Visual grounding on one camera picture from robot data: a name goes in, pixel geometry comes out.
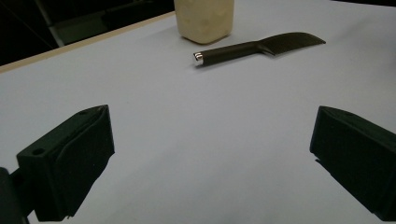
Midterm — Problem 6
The white table sheet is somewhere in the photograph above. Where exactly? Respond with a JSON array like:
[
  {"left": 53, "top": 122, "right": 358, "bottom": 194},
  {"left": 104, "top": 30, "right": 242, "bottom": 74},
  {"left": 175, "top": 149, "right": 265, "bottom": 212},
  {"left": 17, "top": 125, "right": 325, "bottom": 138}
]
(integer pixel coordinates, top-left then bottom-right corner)
[{"left": 0, "top": 0, "right": 396, "bottom": 224}]

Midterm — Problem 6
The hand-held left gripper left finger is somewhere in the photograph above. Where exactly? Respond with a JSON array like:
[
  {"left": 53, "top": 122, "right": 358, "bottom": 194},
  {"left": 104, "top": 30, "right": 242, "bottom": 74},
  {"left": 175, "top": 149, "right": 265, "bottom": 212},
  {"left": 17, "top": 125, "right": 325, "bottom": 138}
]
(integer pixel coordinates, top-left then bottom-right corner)
[{"left": 16, "top": 104, "right": 116, "bottom": 222}]

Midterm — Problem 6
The black kitchen knife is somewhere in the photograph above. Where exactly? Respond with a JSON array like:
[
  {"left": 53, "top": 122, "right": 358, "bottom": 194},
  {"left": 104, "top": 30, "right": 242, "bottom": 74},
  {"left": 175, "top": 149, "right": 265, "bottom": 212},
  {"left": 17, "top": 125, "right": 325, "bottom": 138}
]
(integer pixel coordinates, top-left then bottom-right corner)
[{"left": 192, "top": 32, "right": 327, "bottom": 67}]

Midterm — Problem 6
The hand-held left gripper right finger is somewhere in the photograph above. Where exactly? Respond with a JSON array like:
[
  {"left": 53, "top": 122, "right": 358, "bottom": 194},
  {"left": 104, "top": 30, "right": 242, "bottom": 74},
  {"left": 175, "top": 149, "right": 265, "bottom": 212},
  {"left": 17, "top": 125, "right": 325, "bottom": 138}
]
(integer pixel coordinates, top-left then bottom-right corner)
[{"left": 309, "top": 105, "right": 396, "bottom": 222}]

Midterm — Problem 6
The beige knife holder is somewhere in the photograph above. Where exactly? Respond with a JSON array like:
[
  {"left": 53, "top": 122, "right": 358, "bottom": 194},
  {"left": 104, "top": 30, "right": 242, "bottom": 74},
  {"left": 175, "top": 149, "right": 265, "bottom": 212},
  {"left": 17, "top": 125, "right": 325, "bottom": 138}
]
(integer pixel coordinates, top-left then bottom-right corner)
[{"left": 173, "top": 0, "right": 235, "bottom": 45}]

